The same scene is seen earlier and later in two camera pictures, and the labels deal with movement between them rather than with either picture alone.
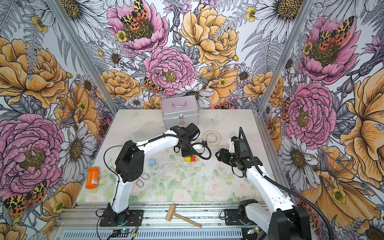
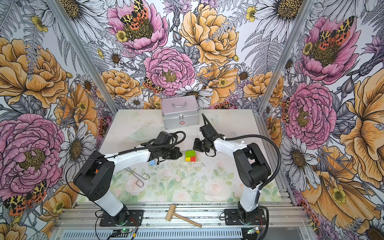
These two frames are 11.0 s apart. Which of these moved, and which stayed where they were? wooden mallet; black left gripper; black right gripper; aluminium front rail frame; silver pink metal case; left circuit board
Moved: black left gripper; black right gripper
Stayed: wooden mallet; silver pink metal case; left circuit board; aluminium front rail frame
